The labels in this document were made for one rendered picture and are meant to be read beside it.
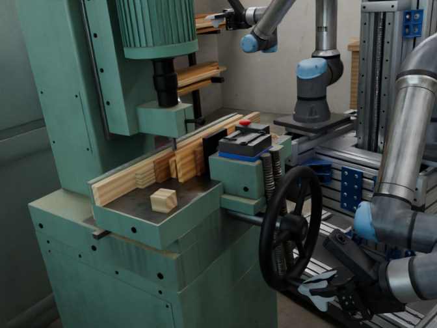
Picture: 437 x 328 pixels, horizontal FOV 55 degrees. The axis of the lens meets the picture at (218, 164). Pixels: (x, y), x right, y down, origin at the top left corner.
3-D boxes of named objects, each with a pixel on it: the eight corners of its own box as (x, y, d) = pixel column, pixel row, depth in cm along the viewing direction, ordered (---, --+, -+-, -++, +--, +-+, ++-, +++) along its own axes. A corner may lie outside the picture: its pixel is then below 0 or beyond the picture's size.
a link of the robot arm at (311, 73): (291, 96, 167) (290, 62, 161) (305, 89, 176) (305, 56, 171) (319, 98, 160) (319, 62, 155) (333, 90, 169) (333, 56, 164)
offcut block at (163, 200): (152, 210, 90) (149, 196, 88) (162, 202, 93) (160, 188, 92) (167, 213, 88) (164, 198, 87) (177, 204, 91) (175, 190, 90)
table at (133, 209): (197, 265, 80) (194, 238, 78) (95, 227, 97) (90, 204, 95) (321, 157, 125) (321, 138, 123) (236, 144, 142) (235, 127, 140)
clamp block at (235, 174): (257, 202, 96) (255, 165, 93) (210, 190, 104) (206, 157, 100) (286, 177, 107) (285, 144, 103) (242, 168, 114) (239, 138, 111)
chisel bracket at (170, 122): (179, 144, 103) (174, 110, 99) (138, 137, 111) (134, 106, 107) (197, 135, 108) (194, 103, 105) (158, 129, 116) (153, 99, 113)
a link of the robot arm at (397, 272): (403, 271, 69) (415, 246, 75) (378, 274, 72) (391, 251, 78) (424, 310, 70) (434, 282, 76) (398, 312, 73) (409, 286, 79)
